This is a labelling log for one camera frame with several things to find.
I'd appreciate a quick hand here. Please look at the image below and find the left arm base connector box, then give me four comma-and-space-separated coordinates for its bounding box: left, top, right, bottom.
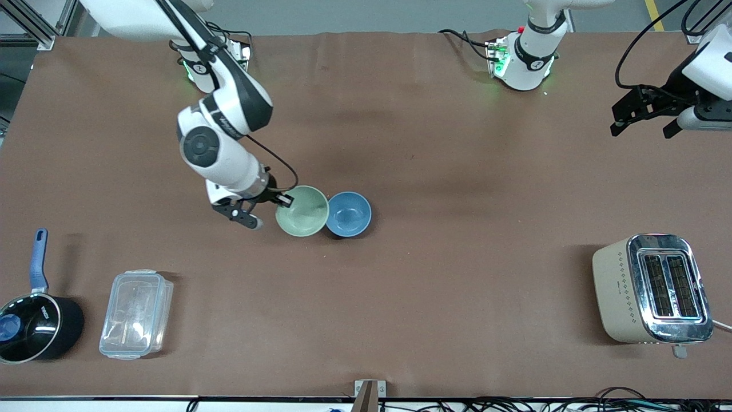
486, 39, 511, 78

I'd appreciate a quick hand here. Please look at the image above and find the black looped cable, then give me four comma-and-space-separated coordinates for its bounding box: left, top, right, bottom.
681, 0, 725, 37

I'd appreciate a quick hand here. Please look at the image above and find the blue bowl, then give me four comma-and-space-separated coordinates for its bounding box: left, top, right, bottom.
325, 192, 372, 239

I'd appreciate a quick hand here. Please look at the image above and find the clear plastic food container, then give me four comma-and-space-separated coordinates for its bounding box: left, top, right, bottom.
99, 269, 174, 361

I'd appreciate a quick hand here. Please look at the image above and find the brown table mat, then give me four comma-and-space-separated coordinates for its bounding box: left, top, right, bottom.
0, 31, 732, 399

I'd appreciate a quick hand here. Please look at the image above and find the black right base cable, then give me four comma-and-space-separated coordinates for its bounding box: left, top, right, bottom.
207, 23, 253, 47

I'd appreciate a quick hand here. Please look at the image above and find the metal table edge bracket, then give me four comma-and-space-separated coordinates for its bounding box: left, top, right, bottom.
354, 379, 387, 401

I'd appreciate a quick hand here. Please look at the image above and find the brown camera post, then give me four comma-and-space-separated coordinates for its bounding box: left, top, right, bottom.
351, 382, 379, 412

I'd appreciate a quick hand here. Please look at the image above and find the beige chrome toaster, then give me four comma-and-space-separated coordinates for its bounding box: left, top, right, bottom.
592, 233, 714, 359

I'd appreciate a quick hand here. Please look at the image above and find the green bowl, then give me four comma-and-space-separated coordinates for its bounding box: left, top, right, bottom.
275, 185, 330, 237

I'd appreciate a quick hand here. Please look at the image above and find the black right arm wrist cable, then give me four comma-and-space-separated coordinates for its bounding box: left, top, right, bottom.
246, 134, 300, 194

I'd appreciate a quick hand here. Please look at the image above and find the black left base cable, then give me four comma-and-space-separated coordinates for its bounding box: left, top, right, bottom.
439, 29, 494, 61

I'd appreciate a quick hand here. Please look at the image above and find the black base cable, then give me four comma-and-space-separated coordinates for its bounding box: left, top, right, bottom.
207, 23, 253, 47
439, 29, 494, 61

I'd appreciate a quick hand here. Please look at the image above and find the black arm wrist cable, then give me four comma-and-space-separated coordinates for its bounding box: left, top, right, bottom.
615, 0, 690, 90
246, 134, 300, 194

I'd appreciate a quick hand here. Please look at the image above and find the black saucepan blue handle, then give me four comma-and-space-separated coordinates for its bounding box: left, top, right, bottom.
0, 229, 85, 365

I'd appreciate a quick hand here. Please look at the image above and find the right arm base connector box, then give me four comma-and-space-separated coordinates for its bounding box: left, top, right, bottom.
228, 39, 253, 72

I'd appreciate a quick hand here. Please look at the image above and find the black cable bundle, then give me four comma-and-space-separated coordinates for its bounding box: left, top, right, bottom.
377, 387, 732, 412

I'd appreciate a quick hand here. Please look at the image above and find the black left arm wrist cable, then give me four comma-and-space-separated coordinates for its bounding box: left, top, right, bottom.
615, 0, 690, 90

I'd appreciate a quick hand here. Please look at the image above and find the glass lid blue knob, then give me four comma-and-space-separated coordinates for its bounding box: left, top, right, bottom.
0, 295, 61, 362

